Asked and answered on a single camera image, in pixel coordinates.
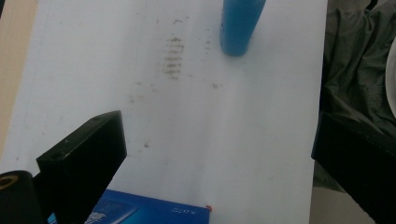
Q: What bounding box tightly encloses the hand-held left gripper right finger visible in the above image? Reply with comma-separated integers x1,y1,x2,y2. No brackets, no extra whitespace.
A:
311,112,396,224

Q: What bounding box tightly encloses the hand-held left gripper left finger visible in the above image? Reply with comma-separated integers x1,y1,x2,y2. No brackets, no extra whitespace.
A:
35,110,128,224

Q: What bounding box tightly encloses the blue box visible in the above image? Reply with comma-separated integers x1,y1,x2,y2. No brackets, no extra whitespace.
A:
47,189,213,224

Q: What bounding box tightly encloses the white round object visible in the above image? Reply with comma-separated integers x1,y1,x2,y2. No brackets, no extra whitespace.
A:
385,38,396,119

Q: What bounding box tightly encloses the dark green cloth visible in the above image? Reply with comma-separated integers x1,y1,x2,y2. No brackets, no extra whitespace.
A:
313,0,396,192

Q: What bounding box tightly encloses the blue cylindrical bottle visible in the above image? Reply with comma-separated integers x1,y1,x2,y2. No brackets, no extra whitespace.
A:
219,0,267,57

